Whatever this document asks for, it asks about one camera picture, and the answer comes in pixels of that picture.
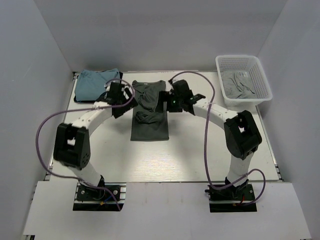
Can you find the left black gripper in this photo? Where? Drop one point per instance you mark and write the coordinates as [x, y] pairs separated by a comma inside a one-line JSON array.
[[128, 105]]

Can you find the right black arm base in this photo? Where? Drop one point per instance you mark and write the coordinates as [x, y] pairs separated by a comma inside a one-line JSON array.
[[231, 199]]

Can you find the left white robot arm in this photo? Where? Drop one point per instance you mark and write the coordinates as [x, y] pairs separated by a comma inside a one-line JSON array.
[[72, 147]]

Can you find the folded light blue t-shirt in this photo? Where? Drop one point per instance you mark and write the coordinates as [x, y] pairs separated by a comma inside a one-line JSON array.
[[95, 85]]

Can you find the dark grey t-shirt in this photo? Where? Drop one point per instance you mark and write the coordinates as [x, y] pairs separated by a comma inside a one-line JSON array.
[[148, 123]]

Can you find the light grey t-shirt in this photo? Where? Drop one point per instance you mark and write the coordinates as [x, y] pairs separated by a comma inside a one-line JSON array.
[[238, 85]]

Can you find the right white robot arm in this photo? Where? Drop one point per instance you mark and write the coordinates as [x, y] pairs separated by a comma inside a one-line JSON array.
[[242, 136]]

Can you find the white plastic basket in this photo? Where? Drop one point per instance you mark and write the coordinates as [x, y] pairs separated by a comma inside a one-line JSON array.
[[250, 65]]

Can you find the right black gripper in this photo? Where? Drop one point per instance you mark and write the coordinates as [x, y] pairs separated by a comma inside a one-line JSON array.
[[165, 97]]

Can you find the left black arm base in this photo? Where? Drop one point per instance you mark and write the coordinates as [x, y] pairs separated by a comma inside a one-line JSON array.
[[93, 200]]

